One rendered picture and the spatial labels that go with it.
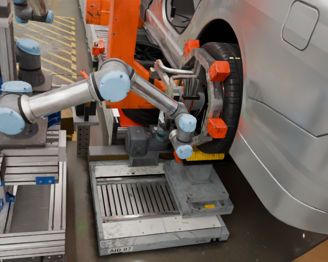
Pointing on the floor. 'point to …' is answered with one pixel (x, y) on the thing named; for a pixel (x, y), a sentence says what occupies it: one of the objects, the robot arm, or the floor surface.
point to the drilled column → (82, 140)
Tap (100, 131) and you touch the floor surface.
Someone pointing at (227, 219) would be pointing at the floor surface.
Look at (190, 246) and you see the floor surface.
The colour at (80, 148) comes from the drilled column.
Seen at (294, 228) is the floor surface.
